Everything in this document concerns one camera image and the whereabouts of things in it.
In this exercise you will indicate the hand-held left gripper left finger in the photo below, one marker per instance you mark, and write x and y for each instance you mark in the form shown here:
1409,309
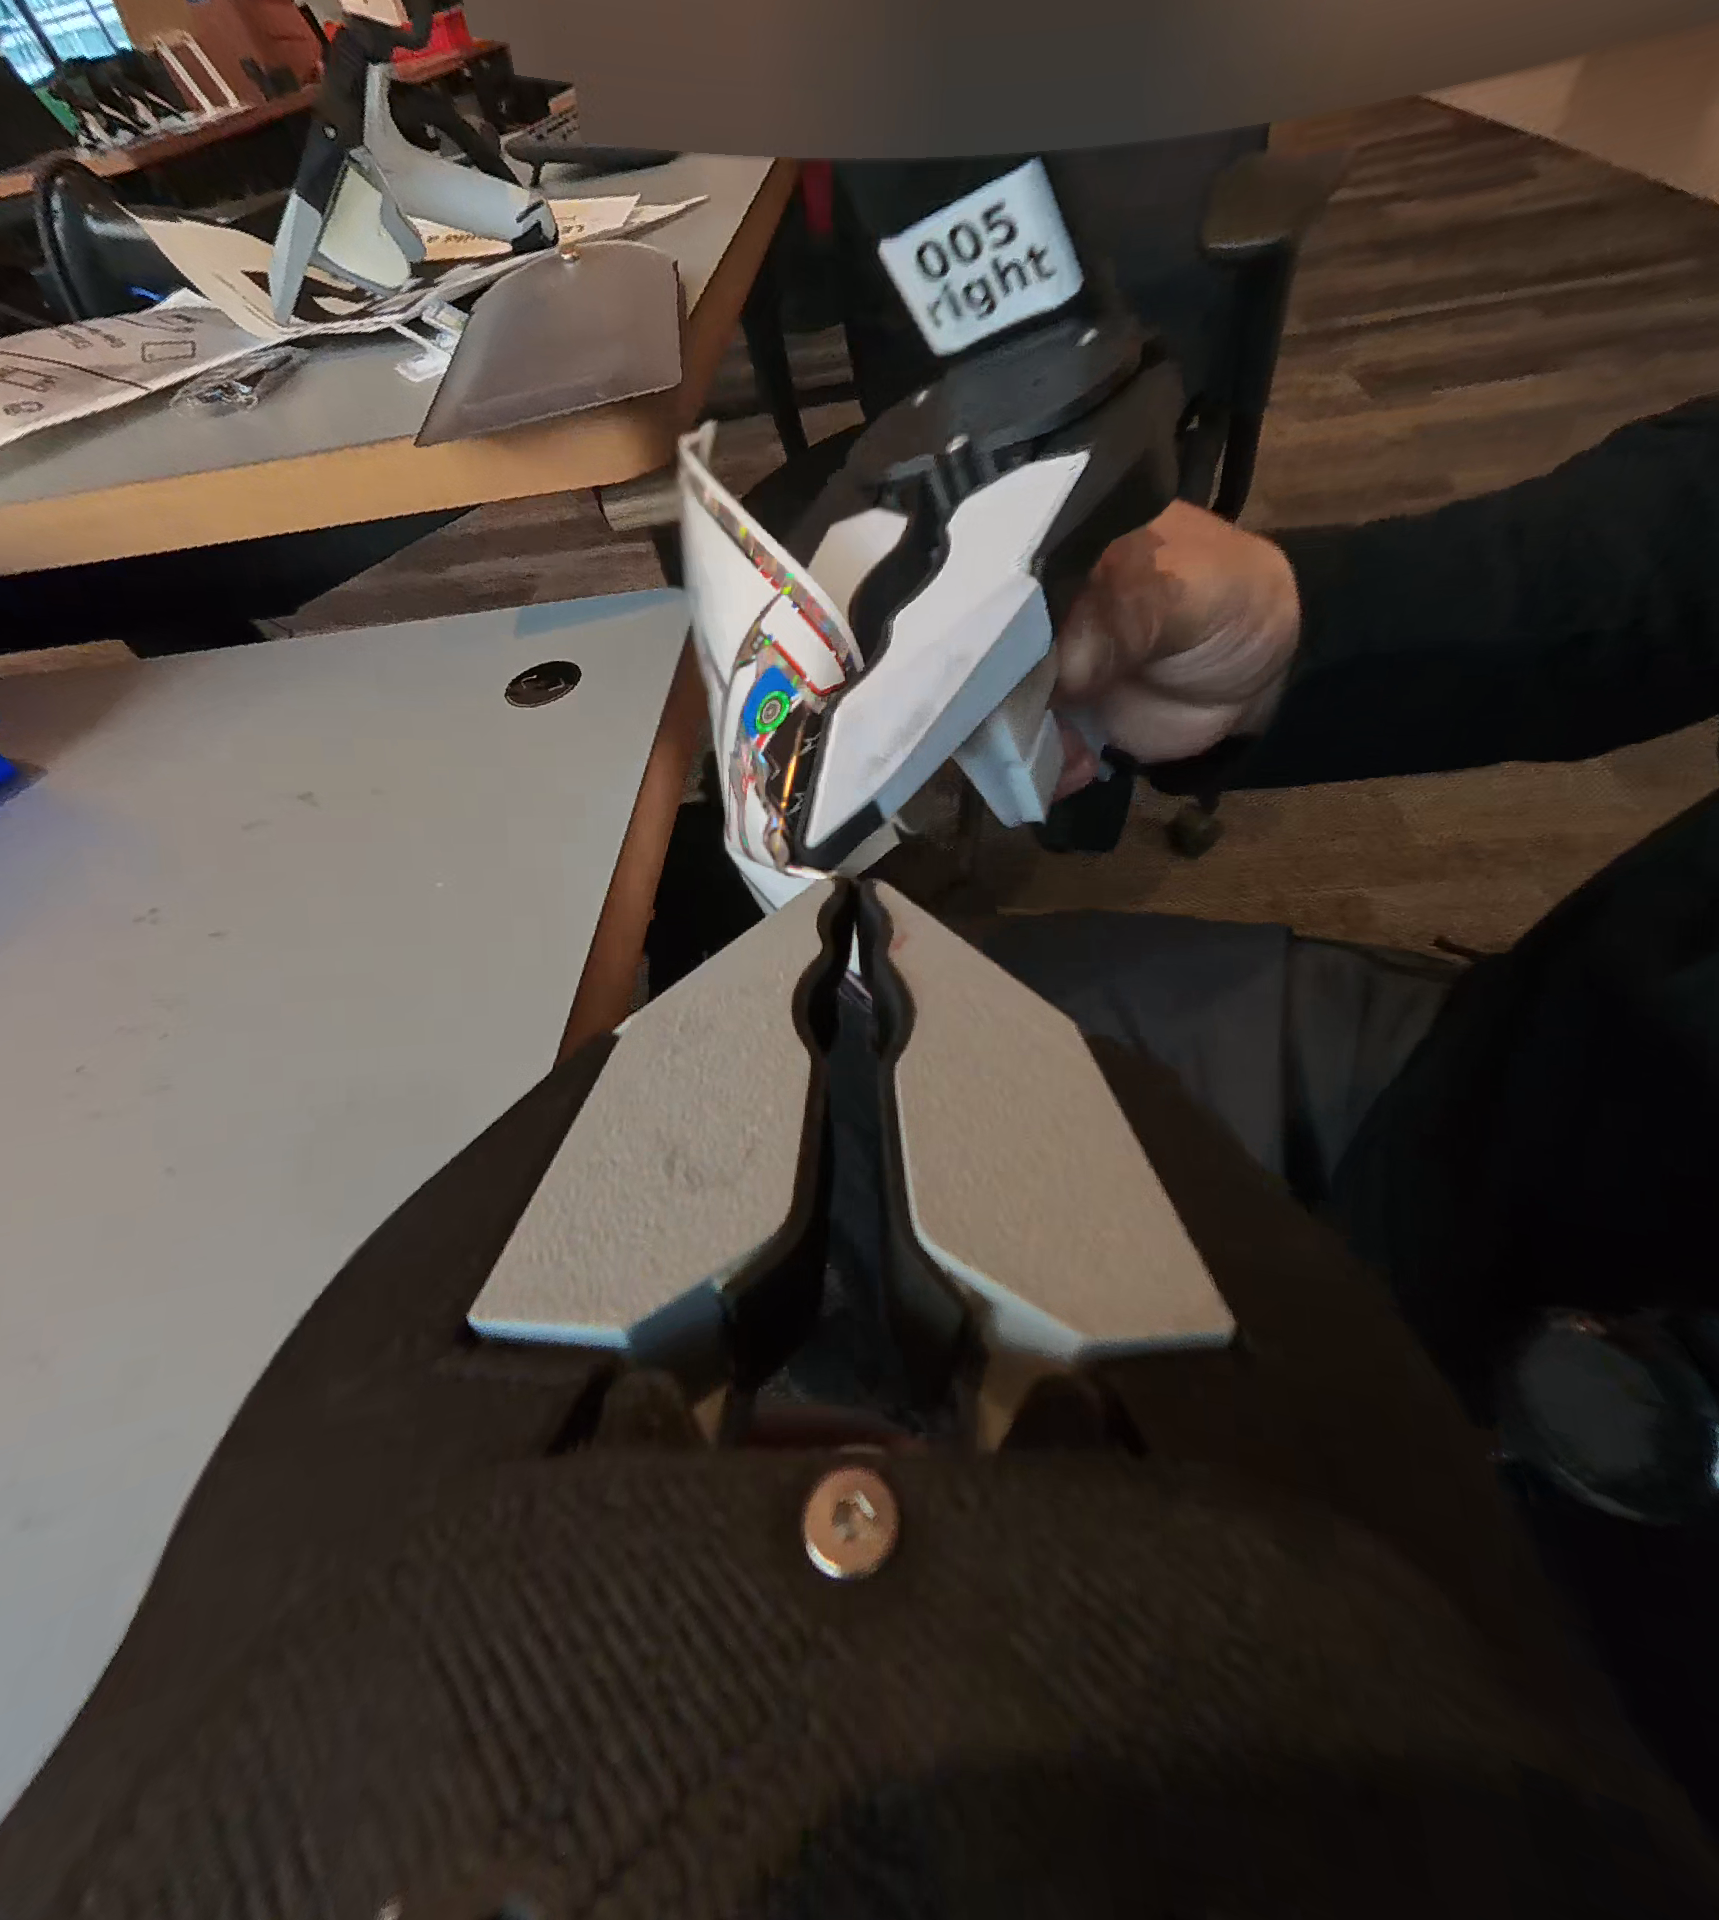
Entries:
648,1185

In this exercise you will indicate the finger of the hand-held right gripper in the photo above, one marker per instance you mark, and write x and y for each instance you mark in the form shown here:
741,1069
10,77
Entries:
934,675
846,563

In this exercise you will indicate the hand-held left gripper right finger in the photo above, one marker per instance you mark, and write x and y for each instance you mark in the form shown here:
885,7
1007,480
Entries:
1053,1200

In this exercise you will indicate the holographic sticker sheet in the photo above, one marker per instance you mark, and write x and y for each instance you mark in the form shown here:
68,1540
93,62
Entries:
739,599

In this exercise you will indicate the person's right forearm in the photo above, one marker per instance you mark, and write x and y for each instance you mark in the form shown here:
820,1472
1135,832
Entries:
1473,631

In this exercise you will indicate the grey desk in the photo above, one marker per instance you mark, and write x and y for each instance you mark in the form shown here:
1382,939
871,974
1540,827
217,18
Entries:
198,974

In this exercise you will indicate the tan desk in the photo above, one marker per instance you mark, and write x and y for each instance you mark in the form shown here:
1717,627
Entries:
273,465

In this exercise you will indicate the person's right hand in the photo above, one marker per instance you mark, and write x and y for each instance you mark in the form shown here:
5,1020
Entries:
1188,645

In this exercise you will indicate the grey plastic sheet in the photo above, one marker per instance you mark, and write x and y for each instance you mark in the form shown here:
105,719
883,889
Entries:
559,345

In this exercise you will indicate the grey and black tool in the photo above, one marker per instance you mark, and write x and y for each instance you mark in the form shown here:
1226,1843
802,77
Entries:
378,195

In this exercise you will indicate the person's black shoe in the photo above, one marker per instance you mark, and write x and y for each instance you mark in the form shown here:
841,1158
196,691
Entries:
1615,1411

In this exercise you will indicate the printed paper sheets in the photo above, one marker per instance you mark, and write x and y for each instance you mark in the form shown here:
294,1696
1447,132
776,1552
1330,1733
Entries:
79,375

